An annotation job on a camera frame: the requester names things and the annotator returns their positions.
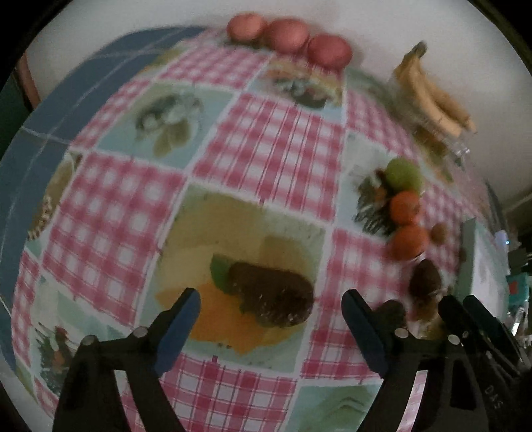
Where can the green apple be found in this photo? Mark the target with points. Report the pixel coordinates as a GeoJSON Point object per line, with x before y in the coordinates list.
{"type": "Point", "coordinates": [403, 174]}

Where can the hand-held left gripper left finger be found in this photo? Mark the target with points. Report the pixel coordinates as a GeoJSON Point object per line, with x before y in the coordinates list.
{"type": "Point", "coordinates": [178, 328]}

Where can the wrinkled dark avocado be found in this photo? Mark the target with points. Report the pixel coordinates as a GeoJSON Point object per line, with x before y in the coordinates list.
{"type": "Point", "coordinates": [392, 311]}

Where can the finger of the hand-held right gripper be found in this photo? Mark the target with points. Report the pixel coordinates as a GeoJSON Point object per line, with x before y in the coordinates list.
{"type": "Point", "coordinates": [494, 332]}
{"type": "Point", "coordinates": [457, 315]}

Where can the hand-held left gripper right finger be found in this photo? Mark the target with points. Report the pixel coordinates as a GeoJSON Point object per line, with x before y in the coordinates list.
{"type": "Point", "coordinates": [365, 332]}

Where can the teal plastic case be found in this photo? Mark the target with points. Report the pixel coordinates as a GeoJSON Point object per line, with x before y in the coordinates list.
{"type": "Point", "coordinates": [519, 286]}

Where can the white power box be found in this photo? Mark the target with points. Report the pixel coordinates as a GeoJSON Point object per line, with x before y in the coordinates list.
{"type": "Point", "coordinates": [503, 239]}

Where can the smooth brown avocado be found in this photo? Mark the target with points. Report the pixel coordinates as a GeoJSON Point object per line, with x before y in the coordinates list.
{"type": "Point", "coordinates": [424, 280]}

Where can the orange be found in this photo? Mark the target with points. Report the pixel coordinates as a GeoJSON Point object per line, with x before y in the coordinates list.
{"type": "Point", "coordinates": [405, 207]}
{"type": "Point", "coordinates": [409, 241]}

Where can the pink checkered printed tablecloth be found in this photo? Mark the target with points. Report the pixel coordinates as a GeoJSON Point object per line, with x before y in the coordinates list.
{"type": "Point", "coordinates": [270, 145]}

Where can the white tray with green rim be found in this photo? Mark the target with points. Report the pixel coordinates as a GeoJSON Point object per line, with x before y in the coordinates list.
{"type": "Point", "coordinates": [484, 266]}

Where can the bunch of yellow bananas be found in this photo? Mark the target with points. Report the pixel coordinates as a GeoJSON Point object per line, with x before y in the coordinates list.
{"type": "Point", "coordinates": [432, 97]}

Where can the brown kiwi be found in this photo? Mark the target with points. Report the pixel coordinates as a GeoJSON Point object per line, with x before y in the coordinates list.
{"type": "Point", "coordinates": [438, 232]}

